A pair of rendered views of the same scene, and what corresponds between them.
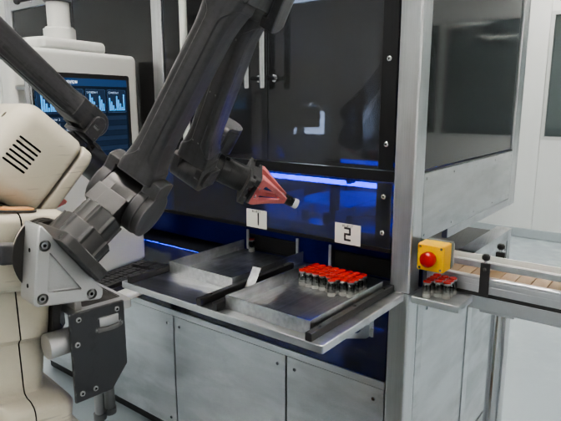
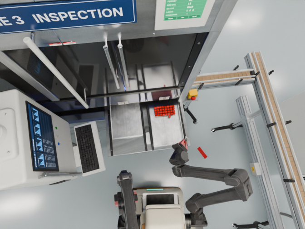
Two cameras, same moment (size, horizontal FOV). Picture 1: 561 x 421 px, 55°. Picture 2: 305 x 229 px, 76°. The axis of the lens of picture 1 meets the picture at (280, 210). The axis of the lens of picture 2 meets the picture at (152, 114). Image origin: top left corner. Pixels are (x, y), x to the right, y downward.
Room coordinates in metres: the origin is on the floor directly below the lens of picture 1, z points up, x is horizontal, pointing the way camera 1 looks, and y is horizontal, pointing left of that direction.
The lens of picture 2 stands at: (1.18, 0.33, 2.53)
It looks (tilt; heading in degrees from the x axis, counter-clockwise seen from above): 73 degrees down; 308
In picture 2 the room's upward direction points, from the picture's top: 7 degrees clockwise
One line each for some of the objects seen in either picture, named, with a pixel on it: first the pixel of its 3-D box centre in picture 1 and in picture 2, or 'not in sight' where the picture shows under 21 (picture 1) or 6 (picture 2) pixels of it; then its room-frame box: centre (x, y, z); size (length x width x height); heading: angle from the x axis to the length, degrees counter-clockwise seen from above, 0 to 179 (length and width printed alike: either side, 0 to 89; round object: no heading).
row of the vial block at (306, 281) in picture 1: (325, 282); (164, 115); (1.40, -0.12, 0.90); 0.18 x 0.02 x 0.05; 52
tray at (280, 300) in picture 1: (306, 294); (166, 125); (1.33, -0.07, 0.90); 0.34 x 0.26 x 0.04; 142
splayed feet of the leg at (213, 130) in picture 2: not in sight; (230, 126); (0.79, -0.86, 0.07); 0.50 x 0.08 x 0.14; 52
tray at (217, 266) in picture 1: (238, 261); (125, 117); (1.63, 0.13, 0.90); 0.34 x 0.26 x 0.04; 142
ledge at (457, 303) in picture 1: (443, 296); (189, 93); (1.38, -0.44, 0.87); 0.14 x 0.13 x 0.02; 142
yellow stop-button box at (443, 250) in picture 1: (435, 255); (192, 92); (1.36, -0.41, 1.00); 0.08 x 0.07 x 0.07; 142
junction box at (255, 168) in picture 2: not in sight; (255, 168); (0.41, -0.48, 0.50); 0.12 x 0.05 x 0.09; 142
